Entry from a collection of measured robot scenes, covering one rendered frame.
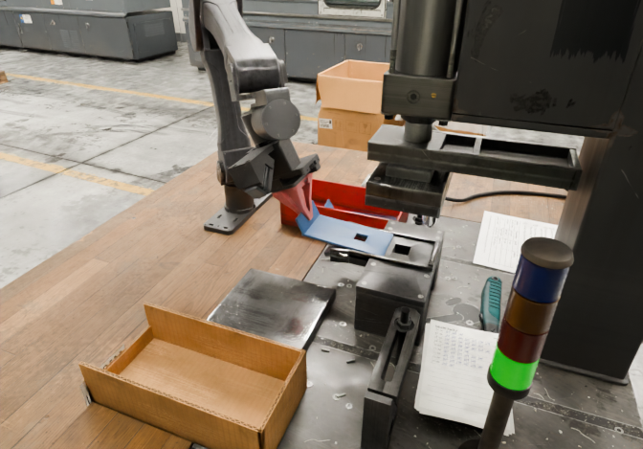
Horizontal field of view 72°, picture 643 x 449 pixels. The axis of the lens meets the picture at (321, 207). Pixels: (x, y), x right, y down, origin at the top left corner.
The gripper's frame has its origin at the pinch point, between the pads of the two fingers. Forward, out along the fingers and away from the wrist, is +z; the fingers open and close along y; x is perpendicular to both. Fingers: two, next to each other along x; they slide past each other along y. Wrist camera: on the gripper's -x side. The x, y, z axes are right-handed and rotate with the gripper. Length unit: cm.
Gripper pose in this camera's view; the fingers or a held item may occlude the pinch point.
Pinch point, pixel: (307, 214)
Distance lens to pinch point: 76.6
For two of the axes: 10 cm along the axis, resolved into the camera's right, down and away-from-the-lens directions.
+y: 8.4, -2.1, -5.0
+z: 4.0, 8.6, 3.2
